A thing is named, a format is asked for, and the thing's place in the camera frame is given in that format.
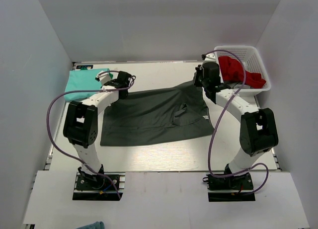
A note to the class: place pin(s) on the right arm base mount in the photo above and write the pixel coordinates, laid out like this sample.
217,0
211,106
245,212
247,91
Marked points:
230,189

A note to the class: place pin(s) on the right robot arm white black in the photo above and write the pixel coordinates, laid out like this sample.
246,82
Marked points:
257,134

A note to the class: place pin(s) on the dark grey t-shirt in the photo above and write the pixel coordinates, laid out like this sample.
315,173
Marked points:
156,116

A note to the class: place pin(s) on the folded teal t-shirt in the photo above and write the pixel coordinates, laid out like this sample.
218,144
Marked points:
82,80

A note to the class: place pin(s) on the dark label sticker on table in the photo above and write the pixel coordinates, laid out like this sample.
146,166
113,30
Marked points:
84,67

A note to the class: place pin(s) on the red t-shirt in basket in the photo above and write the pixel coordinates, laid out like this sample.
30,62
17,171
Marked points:
232,71

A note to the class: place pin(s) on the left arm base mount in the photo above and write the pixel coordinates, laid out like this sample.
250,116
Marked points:
87,190

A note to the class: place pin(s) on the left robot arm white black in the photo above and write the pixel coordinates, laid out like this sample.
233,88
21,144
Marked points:
81,123

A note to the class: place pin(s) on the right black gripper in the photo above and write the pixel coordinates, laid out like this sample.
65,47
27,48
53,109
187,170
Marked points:
198,79

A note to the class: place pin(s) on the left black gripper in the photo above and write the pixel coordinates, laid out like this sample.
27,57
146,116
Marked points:
123,94

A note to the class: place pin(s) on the blue cloth at bottom edge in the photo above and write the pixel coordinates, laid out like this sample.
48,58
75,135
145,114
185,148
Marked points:
95,225

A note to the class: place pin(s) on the grey t-shirt in basket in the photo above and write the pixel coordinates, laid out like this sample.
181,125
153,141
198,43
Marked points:
237,85

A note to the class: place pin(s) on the white plastic laundry basket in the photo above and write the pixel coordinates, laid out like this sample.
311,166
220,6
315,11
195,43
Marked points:
249,59

